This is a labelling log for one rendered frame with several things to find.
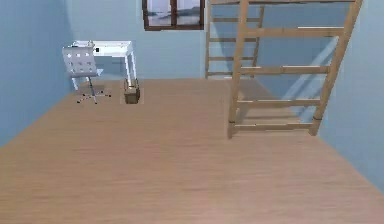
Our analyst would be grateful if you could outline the white swivel chair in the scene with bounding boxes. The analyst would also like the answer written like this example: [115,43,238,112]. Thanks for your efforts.
[61,45,112,105]

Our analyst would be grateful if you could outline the white desk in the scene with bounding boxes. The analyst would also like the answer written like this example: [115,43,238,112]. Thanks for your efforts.
[70,39,138,92]

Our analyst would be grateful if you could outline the wooden loft bed frame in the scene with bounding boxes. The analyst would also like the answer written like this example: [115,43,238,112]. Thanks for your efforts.
[204,0,364,140]

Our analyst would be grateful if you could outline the brown wicker bin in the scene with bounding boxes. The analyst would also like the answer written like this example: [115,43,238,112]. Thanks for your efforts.
[123,77,141,105]

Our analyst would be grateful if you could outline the brown framed window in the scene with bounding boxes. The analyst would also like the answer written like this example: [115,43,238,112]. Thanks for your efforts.
[141,0,206,32]

